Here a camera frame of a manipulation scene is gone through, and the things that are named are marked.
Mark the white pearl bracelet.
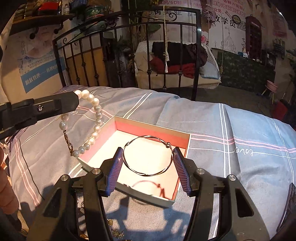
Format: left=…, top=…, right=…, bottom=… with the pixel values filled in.
left=59, top=89, right=103, bottom=159

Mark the dark wooden wall shelf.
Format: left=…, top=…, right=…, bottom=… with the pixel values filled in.
left=10, top=15, right=74, bottom=36

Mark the red phone booth cabinet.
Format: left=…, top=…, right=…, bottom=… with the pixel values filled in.
left=245, top=16, right=262, bottom=59

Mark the black iron bed frame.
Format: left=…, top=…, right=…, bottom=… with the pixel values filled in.
left=53, top=6, right=202, bottom=100

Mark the gold bangle bracelet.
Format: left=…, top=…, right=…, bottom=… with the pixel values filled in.
left=78, top=201, right=125, bottom=241

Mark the pink stool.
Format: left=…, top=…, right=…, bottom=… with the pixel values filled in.
left=261, top=80, right=278, bottom=104

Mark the white hanging wicker chair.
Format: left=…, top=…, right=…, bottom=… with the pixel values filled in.
left=134, top=41, right=221, bottom=89

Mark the silver twisted bangle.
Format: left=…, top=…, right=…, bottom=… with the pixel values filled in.
left=122, top=135, right=173, bottom=177

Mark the grey plaid bed sheet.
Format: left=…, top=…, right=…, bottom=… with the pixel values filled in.
left=6, top=87, right=295, bottom=240

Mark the open white pink box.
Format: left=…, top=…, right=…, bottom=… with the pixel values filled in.
left=78, top=116, right=191, bottom=208

